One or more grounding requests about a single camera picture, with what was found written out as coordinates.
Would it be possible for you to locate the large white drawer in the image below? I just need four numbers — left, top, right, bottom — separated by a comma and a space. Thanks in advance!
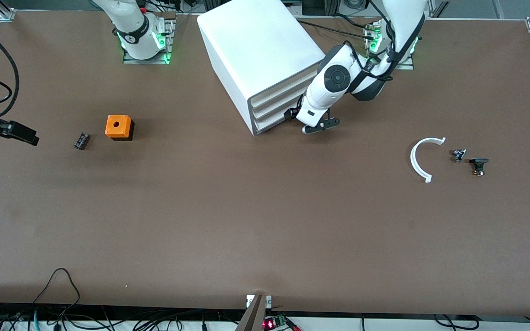
254, 105, 300, 135

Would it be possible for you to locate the white drawer cabinet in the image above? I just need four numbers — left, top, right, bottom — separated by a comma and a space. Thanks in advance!
197, 0, 328, 137

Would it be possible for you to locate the white curved plastic arc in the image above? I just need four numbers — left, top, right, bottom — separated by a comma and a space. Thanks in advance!
410, 137, 446, 184

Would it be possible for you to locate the green board with red light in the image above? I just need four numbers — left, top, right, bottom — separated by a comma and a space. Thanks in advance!
263, 314, 300, 331

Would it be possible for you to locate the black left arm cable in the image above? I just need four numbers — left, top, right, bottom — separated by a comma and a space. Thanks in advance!
342, 40, 395, 82

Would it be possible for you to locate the black cable on table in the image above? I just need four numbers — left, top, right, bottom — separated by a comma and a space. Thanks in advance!
296, 13, 377, 42

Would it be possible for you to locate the orange button enclosure box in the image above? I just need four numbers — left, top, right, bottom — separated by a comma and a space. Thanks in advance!
105, 115, 135, 141

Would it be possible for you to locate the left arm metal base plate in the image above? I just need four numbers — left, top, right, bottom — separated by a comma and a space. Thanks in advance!
365, 21, 415, 70

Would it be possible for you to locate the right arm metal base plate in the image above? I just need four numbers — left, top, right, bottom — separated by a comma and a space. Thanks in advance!
122, 14, 176, 65

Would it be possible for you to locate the black looped cable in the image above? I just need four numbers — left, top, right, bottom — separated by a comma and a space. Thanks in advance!
33, 268, 81, 306

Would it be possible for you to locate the small black switch part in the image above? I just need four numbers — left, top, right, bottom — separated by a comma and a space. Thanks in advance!
470, 158, 490, 177

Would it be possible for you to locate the brown camera mount bracket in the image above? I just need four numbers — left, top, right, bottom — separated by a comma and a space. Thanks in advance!
235, 294, 273, 331

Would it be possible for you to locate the black coiled cable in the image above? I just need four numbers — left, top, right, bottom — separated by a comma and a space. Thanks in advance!
433, 314, 480, 331

